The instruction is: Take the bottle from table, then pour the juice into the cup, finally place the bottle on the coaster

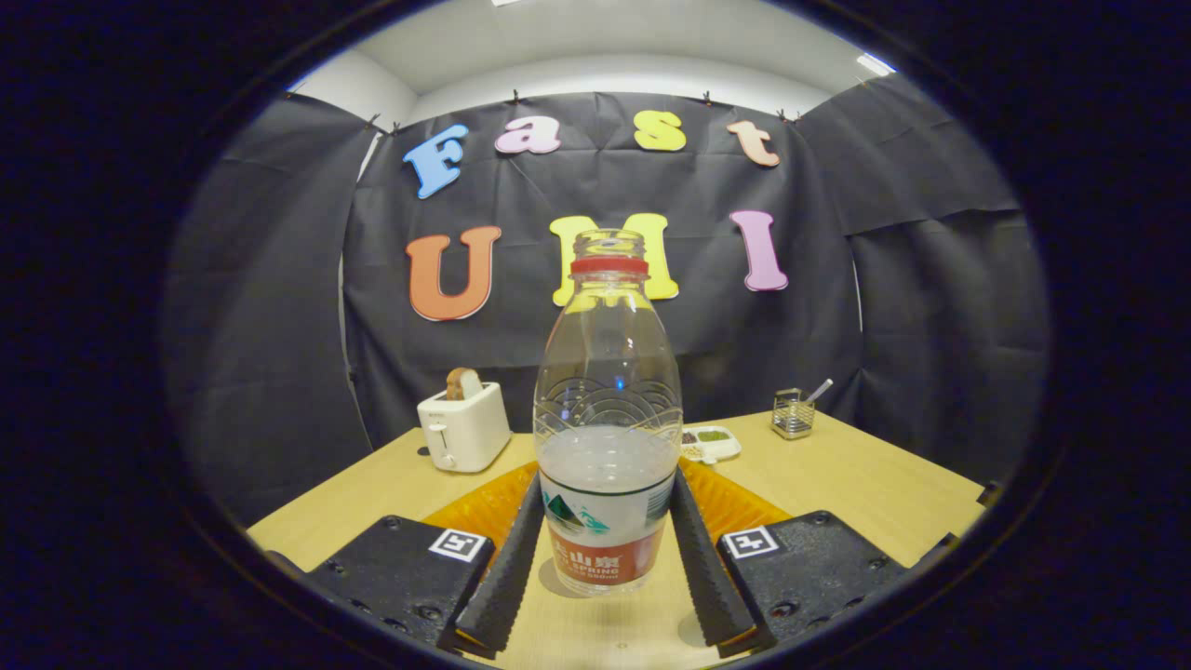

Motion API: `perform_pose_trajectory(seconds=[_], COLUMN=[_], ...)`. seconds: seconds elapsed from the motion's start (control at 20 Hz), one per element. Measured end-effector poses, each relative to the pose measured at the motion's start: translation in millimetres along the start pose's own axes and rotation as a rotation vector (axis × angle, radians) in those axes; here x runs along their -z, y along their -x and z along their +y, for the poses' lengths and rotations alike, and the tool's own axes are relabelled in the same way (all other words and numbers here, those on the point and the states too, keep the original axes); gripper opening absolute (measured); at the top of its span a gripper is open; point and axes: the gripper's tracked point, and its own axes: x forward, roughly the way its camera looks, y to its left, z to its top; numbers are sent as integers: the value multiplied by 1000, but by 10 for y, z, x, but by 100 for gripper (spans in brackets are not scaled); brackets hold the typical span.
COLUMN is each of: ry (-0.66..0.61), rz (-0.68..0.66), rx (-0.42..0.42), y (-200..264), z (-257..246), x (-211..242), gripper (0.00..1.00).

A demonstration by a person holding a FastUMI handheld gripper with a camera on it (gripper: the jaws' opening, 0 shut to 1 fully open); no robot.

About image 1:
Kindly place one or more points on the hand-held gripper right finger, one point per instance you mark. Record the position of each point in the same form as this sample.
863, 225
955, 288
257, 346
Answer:
707, 577

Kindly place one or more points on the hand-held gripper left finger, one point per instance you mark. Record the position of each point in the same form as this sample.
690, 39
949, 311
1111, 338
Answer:
507, 577

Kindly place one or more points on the clear plastic juice bottle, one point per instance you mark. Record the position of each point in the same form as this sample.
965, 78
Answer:
607, 521

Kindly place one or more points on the white condiment tray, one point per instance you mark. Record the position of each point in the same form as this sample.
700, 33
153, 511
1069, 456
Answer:
715, 445

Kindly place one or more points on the white toaster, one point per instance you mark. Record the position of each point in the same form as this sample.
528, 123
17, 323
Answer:
465, 433

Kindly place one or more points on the wooden table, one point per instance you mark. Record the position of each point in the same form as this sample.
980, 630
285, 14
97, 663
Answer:
837, 484

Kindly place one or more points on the brown bread slice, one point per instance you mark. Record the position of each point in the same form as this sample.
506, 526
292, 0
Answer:
462, 383

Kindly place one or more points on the metal spoon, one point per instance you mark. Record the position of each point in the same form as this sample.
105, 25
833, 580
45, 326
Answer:
821, 389

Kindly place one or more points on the black backdrop cloth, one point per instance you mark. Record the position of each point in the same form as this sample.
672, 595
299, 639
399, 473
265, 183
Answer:
270, 279

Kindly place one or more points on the small ceiling light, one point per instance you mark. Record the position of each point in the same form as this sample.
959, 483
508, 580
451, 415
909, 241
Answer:
875, 64

